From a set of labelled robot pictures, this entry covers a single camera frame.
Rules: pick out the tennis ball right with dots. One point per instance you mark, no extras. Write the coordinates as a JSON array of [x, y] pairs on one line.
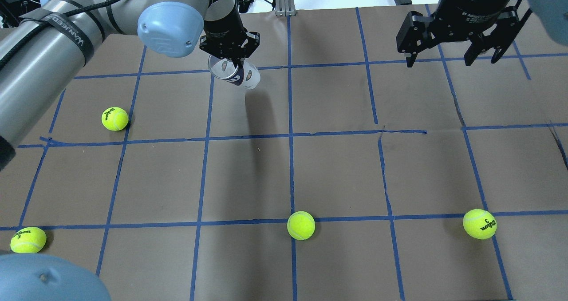
[[479, 224]]

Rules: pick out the tennis ball upper left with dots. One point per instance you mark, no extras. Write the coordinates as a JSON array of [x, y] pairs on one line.
[[115, 119]]

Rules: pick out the clear tennis ball can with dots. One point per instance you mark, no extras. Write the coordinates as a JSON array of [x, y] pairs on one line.
[[243, 74]]

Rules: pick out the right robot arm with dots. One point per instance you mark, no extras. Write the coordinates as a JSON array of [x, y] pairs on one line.
[[553, 16]]

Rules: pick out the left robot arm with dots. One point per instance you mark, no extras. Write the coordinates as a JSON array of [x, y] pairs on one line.
[[53, 42]]

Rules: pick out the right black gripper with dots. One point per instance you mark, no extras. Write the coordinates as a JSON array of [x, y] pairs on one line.
[[469, 9]]

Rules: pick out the tennis ball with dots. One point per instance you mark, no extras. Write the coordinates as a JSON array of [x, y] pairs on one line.
[[479, 224], [115, 119], [28, 240], [301, 225]]

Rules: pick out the tennis ball lower left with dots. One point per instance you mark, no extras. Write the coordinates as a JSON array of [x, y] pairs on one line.
[[28, 240]]

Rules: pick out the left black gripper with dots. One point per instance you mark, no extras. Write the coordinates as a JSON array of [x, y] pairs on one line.
[[223, 29]]

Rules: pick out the tennis ball centre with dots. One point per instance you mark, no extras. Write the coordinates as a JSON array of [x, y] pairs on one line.
[[301, 225]]

